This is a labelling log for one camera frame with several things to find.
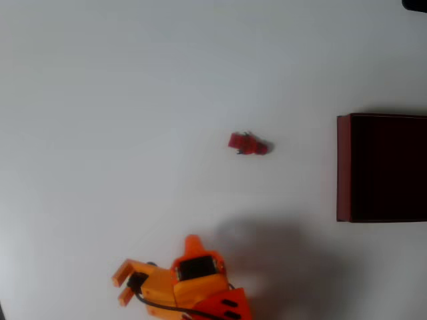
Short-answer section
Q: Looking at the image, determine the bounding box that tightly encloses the black camera cable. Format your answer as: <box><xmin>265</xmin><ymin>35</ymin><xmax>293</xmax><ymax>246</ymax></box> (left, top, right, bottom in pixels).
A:
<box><xmin>132</xmin><ymin>287</ymin><xmax>214</xmax><ymax>320</ymax></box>

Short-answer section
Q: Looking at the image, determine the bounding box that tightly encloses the dark red box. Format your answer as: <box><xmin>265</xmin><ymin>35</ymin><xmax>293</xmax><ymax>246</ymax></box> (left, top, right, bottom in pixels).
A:
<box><xmin>336</xmin><ymin>112</ymin><xmax>427</xmax><ymax>223</ymax></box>

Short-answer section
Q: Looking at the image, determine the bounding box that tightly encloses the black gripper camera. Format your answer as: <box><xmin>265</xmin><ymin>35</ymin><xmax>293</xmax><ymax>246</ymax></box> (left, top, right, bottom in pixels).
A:
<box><xmin>127</xmin><ymin>272</ymin><xmax>149</xmax><ymax>291</ymax></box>

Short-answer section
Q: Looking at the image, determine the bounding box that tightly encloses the black object at edge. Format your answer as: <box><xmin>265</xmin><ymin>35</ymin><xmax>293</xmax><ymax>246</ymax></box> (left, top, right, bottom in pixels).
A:
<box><xmin>401</xmin><ymin>0</ymin><xmax>427</xmax><ymax>13</ymax></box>

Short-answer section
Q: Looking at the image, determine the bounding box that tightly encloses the orange forked camera mount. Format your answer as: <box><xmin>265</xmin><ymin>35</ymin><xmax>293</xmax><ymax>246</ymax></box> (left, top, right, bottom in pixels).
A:
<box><xmin>111</xmin><ymin>259</ymin><xmax>175</xmax><ymax>317</ymax></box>

